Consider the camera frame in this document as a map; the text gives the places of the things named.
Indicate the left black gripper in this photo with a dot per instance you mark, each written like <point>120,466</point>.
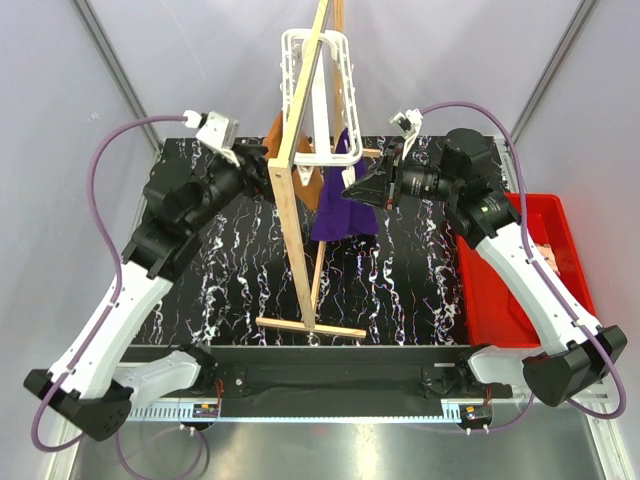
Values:
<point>251,157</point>

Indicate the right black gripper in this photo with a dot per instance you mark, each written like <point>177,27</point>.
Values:
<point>374,189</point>

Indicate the purple sock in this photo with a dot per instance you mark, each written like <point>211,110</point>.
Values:
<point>338,218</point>

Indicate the white plastic clip hanger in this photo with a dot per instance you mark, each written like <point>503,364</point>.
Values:
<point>302,85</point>

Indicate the orange brown sock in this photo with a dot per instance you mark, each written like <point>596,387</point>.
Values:
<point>307,187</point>

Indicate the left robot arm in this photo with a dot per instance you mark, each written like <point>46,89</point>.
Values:
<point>84,385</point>

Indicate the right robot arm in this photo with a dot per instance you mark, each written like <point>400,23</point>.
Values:
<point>575,350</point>

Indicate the black marble pattern mat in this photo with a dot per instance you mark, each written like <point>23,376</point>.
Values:
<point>402,286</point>

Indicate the red plastic tray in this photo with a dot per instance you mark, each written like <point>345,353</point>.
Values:
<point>493,315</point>

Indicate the pink patterned sock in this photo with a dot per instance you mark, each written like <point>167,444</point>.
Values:
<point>548,255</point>

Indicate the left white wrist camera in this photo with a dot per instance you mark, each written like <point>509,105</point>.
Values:
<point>216,131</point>

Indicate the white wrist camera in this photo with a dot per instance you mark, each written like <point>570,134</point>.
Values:
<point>410,124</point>
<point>216,131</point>

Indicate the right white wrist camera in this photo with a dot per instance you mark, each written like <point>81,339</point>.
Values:
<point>410,124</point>

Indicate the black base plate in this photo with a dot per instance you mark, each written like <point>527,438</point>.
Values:
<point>330,383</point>

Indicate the white slotted cable duct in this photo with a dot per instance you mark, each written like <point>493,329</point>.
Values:
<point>163,412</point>

